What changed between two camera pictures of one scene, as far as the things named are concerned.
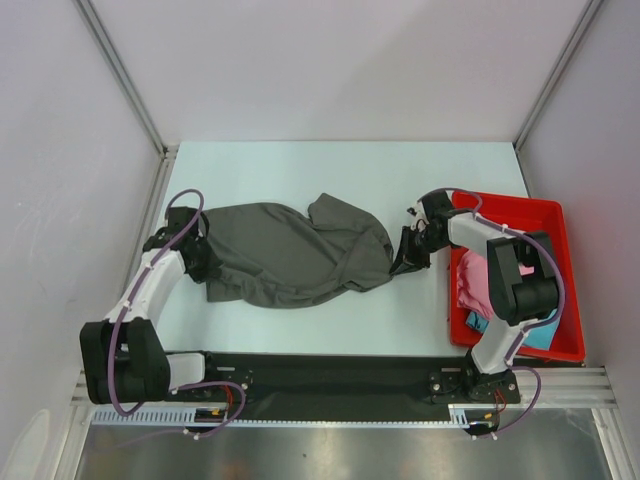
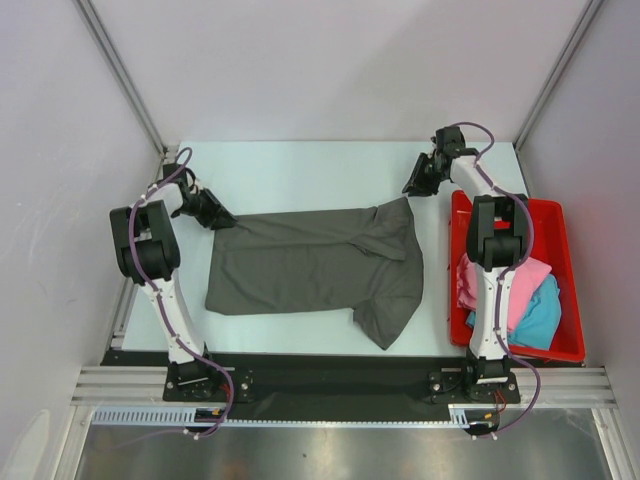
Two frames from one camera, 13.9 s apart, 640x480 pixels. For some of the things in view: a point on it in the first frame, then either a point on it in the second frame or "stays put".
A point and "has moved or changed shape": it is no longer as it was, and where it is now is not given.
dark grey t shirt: x=277 y=257 has moved or changed shape
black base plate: x=358 y=385 stays put
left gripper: x=211 y=270 to x=213 y=219
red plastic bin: x=543 y=219 stays put
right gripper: x=407 y=258 to x=417 y=185
